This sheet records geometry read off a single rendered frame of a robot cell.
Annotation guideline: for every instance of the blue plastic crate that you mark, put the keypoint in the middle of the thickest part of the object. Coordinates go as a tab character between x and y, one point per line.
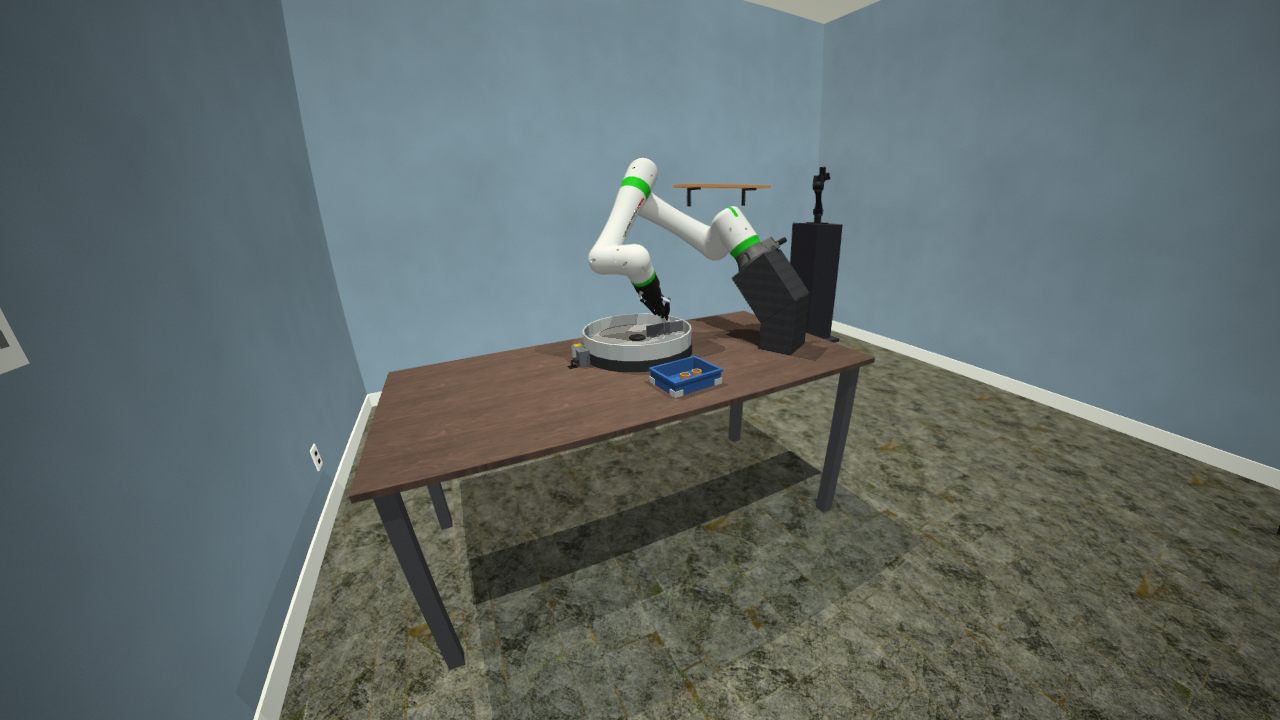
667	376

